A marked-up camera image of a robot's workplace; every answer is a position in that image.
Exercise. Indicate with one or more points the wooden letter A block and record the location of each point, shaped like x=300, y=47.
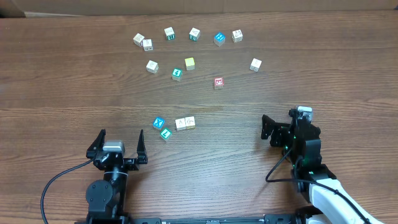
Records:
x=180, y=124

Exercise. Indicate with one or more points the plain wooden block far-left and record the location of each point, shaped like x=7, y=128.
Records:
x=138, y=39

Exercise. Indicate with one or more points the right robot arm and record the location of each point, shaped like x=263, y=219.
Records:
x=321, y=188

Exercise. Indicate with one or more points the plain wooden block front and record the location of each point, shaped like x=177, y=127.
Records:
x=166, y=134

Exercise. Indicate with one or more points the blue top block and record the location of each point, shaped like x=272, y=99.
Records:
x=219, y=39

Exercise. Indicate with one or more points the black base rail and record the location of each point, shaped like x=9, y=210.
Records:
x=217, y=221

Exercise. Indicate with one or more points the yellow top block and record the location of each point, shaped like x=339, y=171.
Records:
x=190, y=63

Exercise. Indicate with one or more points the blue X block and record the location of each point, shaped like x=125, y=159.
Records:
x=158, y=123

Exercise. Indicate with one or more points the wooden block far right top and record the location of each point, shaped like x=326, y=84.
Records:
x=237, y=36

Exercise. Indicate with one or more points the cardboard strip at table back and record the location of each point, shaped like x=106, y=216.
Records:
x=41, y=8

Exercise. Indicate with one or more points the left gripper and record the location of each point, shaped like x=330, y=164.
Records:
x=132, y=163

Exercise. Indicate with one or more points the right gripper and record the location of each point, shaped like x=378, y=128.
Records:
x=270, y=124

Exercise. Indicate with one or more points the wooden block red-edged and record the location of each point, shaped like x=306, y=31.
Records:
x=147, y=45

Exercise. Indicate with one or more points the red number 3 block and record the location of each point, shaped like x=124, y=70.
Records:
x=218, y=83

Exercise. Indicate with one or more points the wooden block green H side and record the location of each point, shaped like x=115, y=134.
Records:
x=169, y=33

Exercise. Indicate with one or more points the wooden block yellow side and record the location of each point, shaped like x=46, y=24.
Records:
x=190, y=122

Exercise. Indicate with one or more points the plain wooden block left-middle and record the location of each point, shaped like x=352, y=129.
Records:
x=152, y=66

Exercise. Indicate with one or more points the plain wooden block right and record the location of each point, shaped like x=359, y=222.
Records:
x=255, y=65

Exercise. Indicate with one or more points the plain wooden block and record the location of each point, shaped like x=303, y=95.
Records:
x=255, y=65
x=138, y=39
x=152, y=66
x=166, y=134

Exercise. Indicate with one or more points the wooden block teal side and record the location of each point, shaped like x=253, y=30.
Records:
x=194, y=34

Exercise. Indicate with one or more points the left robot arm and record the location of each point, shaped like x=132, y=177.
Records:
x=106, y=197

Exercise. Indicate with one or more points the green number 4 block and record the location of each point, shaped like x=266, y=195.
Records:
x=177, y=74

